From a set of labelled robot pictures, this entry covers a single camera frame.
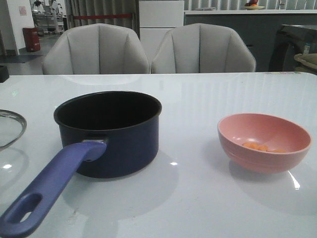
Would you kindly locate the fruit plate on counter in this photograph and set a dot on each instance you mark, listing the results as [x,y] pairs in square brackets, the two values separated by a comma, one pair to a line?
[253,5]

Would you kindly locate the left grey upholstered chair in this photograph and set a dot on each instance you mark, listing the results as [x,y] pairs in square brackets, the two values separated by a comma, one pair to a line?
[97,49]

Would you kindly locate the dark blue saucepan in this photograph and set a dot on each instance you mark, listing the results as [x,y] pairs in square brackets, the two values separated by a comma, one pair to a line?
[104,135]

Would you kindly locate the pink bowl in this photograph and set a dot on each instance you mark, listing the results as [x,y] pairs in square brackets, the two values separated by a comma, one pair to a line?
[275,132]

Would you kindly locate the orange ham slices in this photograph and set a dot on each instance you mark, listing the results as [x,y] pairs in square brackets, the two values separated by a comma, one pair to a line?
[262,147]

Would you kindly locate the grey counter with white top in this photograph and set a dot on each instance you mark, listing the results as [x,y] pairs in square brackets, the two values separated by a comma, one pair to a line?
[257,28]

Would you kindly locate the dark metal appliance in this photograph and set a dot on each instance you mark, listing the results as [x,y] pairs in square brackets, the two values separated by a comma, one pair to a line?
[289,41]

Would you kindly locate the right grey upholstered chair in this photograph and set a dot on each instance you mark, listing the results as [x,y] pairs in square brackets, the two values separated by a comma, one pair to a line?
[202,48]

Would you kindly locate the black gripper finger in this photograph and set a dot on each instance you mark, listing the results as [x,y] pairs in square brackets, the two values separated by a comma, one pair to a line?
[4,74]

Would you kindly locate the grey upholstered chair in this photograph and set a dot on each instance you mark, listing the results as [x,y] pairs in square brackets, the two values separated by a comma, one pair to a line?
[202,48]
[97,49]

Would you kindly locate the beige cushion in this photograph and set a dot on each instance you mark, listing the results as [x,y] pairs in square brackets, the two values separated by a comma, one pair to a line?
[306,63]

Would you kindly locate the glass pot lid blue knob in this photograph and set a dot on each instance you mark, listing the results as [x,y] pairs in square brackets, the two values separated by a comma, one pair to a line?
[12,127]

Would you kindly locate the red bin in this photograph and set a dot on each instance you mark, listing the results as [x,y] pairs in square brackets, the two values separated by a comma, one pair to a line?
[31,39]

